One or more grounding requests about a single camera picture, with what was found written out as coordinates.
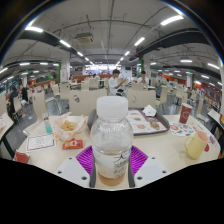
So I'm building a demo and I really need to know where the person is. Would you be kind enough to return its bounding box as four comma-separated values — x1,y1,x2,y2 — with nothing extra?
137,70,150,86
8,86,19,116
18,83,29,103
108,69,128,97

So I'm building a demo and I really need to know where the white side table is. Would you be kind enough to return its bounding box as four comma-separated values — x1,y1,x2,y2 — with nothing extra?
208,108,224,131
0,111,15,141

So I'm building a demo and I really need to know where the ceiling air conditioner unit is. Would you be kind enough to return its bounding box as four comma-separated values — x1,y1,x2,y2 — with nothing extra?
73,32,95,44

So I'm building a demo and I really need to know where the clear plastic drink bottle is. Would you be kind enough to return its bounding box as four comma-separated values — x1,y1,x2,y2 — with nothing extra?
89,95,135,187

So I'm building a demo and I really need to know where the colourful printed paper flyer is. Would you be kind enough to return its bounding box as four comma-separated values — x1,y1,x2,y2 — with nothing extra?
169,121,198,138

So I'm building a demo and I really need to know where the white paper napkin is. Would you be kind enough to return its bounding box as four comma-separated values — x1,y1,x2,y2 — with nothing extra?
142,104,158,118

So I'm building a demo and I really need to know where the clear bag of fried snacks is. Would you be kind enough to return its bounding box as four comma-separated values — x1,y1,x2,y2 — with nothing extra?
53,112,88,142

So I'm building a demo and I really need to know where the group of beige chairs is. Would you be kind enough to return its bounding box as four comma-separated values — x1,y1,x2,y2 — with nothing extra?
13,74,221,114

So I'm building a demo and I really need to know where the red pack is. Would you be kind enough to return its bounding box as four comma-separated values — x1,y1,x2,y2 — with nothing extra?
13,150,31,164

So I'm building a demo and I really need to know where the small red sauce packet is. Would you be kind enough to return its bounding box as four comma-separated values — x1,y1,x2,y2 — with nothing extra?
62,138,84,150

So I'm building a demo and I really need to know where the white paper card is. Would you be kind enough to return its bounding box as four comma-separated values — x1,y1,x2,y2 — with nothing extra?
25,133,57,153

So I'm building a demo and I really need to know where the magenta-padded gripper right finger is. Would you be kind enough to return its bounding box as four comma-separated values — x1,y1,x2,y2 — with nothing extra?
128,145,172,189

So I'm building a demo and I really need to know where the dark food tray with liner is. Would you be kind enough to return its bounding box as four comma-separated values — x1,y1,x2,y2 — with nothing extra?
87,108,171,136

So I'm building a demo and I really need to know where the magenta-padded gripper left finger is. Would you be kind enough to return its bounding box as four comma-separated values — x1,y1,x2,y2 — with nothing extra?
54,145,98,189

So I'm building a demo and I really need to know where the group of ceiling lights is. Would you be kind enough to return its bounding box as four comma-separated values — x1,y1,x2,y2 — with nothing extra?
0,14,224,86

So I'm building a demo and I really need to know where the red paper cup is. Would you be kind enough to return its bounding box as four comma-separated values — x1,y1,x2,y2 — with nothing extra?
178,102,194,125

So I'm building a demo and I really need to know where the beige chair with round hole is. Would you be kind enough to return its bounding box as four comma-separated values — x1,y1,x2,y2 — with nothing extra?
125,89,158,110
68,89,108,117

